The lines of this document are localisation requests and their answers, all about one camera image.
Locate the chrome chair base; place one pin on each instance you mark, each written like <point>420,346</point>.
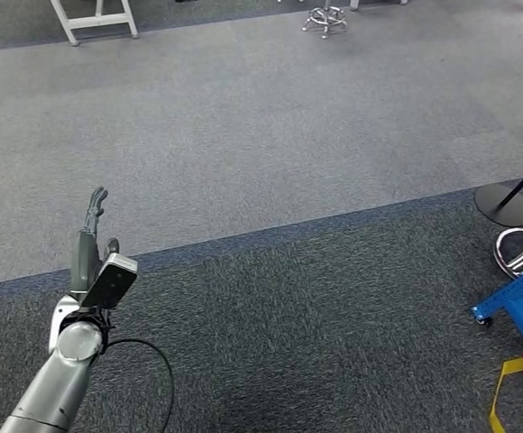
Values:
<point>324,19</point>

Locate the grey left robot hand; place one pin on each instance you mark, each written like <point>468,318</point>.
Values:
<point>83,263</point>

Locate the yellow floor tape square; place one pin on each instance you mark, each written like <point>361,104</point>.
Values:
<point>498,388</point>

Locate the pale and black wrist camera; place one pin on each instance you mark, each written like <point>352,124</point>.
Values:
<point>112,281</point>

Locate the black pole with round base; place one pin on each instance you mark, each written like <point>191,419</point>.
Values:
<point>500,206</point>

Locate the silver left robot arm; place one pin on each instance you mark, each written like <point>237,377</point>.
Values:
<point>58,382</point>

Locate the white bench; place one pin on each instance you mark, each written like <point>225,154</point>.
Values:
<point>94,22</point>

